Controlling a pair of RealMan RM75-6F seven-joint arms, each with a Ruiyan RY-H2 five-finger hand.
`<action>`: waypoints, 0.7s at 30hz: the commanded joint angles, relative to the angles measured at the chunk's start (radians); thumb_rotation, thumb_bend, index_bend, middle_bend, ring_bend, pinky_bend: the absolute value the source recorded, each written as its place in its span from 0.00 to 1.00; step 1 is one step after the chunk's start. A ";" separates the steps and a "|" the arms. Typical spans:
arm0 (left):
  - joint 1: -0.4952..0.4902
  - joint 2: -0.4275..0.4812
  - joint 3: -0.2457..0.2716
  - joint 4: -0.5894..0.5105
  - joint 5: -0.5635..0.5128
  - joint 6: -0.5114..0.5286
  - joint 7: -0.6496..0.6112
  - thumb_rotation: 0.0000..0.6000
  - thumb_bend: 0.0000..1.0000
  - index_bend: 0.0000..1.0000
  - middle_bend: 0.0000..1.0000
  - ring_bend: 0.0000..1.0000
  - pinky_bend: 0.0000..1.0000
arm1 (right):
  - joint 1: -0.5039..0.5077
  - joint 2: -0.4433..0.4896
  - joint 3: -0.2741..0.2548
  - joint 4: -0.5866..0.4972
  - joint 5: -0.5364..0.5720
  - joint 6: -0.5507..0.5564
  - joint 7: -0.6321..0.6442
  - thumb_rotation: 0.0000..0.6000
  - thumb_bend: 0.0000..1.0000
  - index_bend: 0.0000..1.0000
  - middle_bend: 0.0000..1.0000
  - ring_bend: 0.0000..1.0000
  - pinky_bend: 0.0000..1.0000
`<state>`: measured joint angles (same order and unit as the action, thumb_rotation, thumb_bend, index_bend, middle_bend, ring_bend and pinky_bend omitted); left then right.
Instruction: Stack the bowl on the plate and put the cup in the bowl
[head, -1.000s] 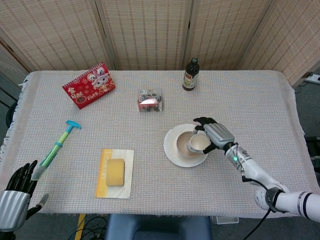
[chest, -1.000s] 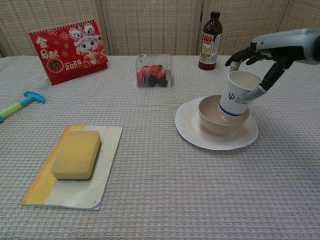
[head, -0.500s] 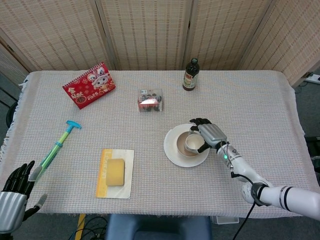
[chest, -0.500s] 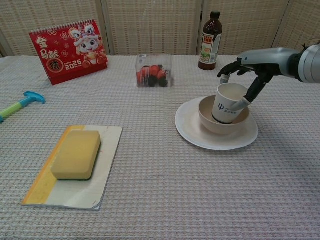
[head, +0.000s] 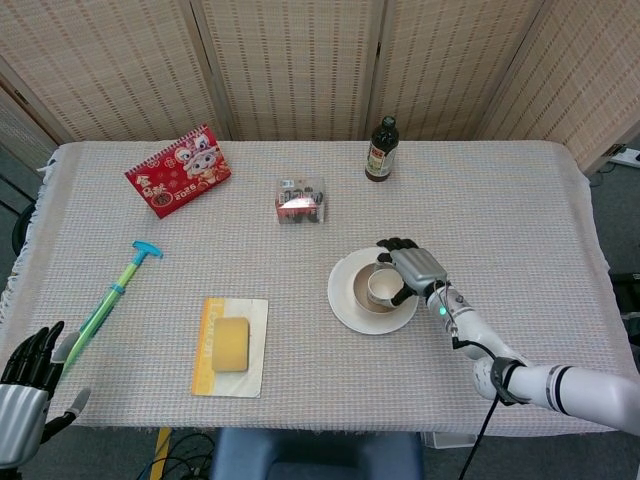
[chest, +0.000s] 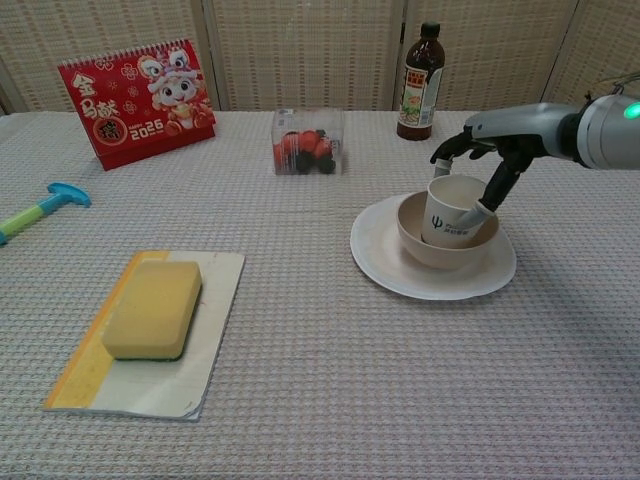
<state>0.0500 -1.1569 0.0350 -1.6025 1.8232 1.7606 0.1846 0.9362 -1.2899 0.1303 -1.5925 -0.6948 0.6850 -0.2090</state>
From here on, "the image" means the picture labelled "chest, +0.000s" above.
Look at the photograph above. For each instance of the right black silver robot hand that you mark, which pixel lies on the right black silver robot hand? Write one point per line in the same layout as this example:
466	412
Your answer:
520	127

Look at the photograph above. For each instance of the white paper cup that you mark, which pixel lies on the white paper cup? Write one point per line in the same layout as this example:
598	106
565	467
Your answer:
445	220

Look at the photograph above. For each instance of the small beige bowl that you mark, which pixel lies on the small beige bowl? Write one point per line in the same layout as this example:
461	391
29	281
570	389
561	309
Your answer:
440	255

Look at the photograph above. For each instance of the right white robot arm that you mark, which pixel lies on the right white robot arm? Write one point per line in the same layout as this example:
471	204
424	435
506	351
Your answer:
610	135

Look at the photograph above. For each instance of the white round plate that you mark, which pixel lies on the white round plate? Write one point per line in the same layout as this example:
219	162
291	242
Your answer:
380	260

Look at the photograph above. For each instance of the dark sauce bottle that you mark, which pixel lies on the dark sauce bottle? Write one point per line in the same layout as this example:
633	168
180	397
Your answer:
417	95

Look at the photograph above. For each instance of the bamboo folding screen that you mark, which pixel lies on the bamboo folding screen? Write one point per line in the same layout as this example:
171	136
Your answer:
310	50

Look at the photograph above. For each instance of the light woven tablecloth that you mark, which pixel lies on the light woven tablecloth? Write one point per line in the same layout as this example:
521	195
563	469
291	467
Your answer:
350	375

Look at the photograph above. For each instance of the red desk calendar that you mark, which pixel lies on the red desk calendar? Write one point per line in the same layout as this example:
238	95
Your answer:
125	110

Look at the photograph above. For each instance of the yellow sponge on card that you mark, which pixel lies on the yellow sponge on card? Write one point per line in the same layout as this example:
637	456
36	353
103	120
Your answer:
150	385

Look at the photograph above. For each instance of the green blue toy pump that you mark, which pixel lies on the green blue toy pump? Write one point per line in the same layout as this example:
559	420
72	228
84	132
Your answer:
30	212

